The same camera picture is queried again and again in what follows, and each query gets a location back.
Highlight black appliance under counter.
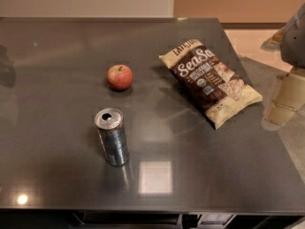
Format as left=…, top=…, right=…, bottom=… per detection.
left=68, top=212, right=304, bottom=229

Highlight silver blue redbull can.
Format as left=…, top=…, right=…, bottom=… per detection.
left=94, top=108, right=129, bottom=166

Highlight brown sea salt chips bag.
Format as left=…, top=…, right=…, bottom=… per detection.
left=159, top=39, right=262, bottom=129

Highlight red apple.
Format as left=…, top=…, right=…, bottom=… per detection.
left=107, top=64, right=133, bottom=91

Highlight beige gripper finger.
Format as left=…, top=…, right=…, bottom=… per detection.
left=262, top=68, right=305, bottom=131

